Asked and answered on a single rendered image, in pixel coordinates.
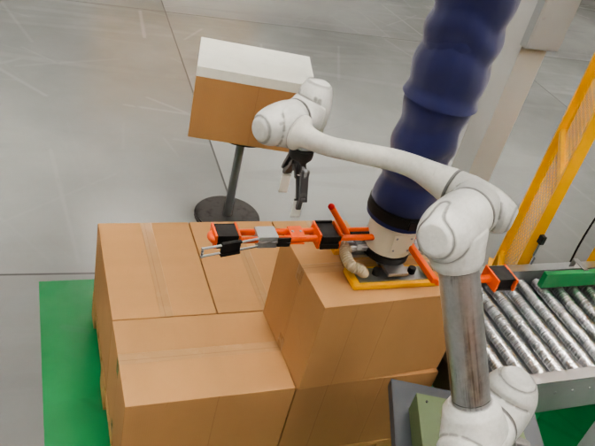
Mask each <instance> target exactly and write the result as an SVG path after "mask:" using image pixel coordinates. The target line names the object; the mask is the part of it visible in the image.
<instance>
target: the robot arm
mask: <svg viewBox="0 0 595 446"><path fill-rule="evenodd" d="M332 99H333V90H332V87H331V85H330V84H329V83H328V82H327V81H325V80H323V79H320V78H308V79H306V80H305V82H304V83H303V84H302V85H301V87H300V88H299V91H298V93H296V95H294V96H293V97H292V98H291V99H289V100H282V101H279V102H276V103H273V104H270V105H268V106H266V107H265V108H263V109H262V110H260V111H259V112H258V113H257V114H256V115H255V117H254V120H253V122H252V127H251V129H252V133H253V135H254V137H255V139H256V140H257V141H258V142H260V143H261V144H264V145H267V146H276V147H283V148H287V149H289V153H288V155H287V157H286V158H285V159H284V161H283V162H282V165H281V168H282V178H281V182H280V186H279V189H278V192H279V193H287V192H288V188H289V185H290V178H291V174H292V171H294V178H295V179H296V197H295V198H294V201H293V205H292V208H291V212H290V217H291V218H299V215H300V212H301V209H302V205H303V203H307V193H308V180H309V174H310V171H309V170H306V164H307V163H308V162H310V161H311V160H312V159H313V154H314V152H315V153H318V154H321V155H323V156H327V157H331V158H338V159H342V160H345V161H350V162H353V163H358V164H362V165H369V166H372V167H377V168H381V169H385V170H389V171H392V172H395V173H400V174H402V175H404V176H406V177H408V178H410V179H411V180H413V181H415V182H416V183H418V184H419V185H420V186H422V187H423V188H424V189H426V190H427V191H428V192H429V193H430V194H431V195H432V196H433V197H434V198H435V199H437V201H435V202H434V203H433V204H432V205H431V206H430V207H429V208H428V209H427V210H426V211H425V212H424V213H423V215H422V216H421V219H420V221H419V223H418V226H417V229H416V241H417V245H418V247H419V249H420V251H421V252H422V254H423V255H424V256H425V257H426V258H428V259H429V262H430V264H431V266H432V267H433V269H434V270H435V271H436V272H437V273H438V281H439V289H440V298H441V306H442V314H443V323H444V339H445V347H446V356H447V365H448V373H449V382H450V390H451V395H450V396H449V397H448V398H447V399H446V400H445V402H444V404H443V407H442V417H441V425H440V431H439V439H438V441H437V446H530V442H529V441H527V440H525V439H523V438H521V437H520V435H521V434H522V432H523V430H524V429H525V427H526V426H527V425H528V424H529V421H530V420H531V418H532V416H533V414H534V412H535V410H536V408H537V402H538V391H537V384H536V383H535V382H534V380H533V378H532V377H531V376H530V375H529V374H528V373H527V372H526V371H524V370H522V369H521V368H519V367H517V366H512V365H504V366H501V367H499V368H497V369H495V370H493V371H492V372H490V373H489V367H488V358H487V347H486V336H485V326H484V316H483V296H482V285H481V275H480V268H481V267H482V265H483V262H484V260H485V252H486V246H487V242H488V237H489V232H491V233H493V234H502V233H505V232H506V231H509V230H510V228H511V226H512V225H513V223H514V220H515V218H516V216H517V214H518V212H519V211H518V209H517V205H516V204H515V202H514V201H513V200H512V199H511V198H510V197H509V196H508V195H507V194H506V193H505V192H504V191H502V190H501V189H499V188H497V187H496V186H494V185H492V184H490V183H489V182H488V181H485V180H483V179H481V178H479V177H478V176H475V175H473V174H471V173H467V172H464V171H462V170H460V169H458V168H454V167H451V166H448V165H443V164H440V163H438V162H435V161H432V160H430V159H427V158H423V157H421V156H418V155H415V154H413V153H410V152H406V151H403V150H397V149H393V148H389V147H383V146H379V145H374V144H369V143H364V142H355V141H350V140H345V139H341V138H336V137H333V136H330V135H325V134H323V133H322V131H323V129H324V127H325V126H326V125H327V122H328V117H329V114H330V111H331V106H332ZM297 174H299V175H297Z"/></svg>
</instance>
